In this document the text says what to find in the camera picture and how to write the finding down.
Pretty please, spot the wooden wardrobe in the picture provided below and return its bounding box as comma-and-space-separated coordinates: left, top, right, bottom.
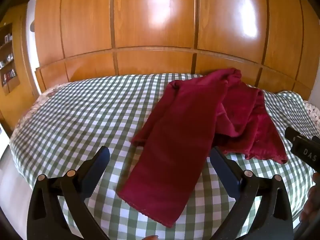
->
34, 0, 320, 100

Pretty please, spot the green checkered bedspread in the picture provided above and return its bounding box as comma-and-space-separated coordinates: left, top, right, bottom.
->
9, 73, 320, 240

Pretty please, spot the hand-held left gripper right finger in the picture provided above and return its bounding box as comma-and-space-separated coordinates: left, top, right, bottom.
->
209, 146, 293, 240

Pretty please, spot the person's right hand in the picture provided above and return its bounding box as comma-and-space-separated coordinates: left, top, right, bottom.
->
299, 173, 320, 222

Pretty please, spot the wooden wall shelf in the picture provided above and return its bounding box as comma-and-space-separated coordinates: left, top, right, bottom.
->
0, 22, 21, 96

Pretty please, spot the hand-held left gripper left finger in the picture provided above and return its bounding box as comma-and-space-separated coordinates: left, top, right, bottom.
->
26, 145, 110, 240

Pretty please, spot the dark red garment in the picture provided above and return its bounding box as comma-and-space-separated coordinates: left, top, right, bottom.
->
116, 67, 288, 228

